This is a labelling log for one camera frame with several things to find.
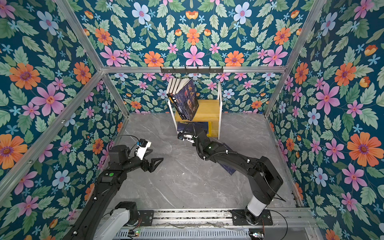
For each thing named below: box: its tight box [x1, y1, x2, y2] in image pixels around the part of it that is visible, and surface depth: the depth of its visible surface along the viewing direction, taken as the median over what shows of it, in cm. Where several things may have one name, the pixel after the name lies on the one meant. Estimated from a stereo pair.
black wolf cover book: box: [168, 78, 182, 120], surface depth 80 cm
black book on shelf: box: [166, 78, 173, 99], surface depth 78 cm
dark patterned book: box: [175, 78, 199, 121], surface depth 84 cm
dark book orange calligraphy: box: [172, 78, 190, 121], surface depth 80 cm
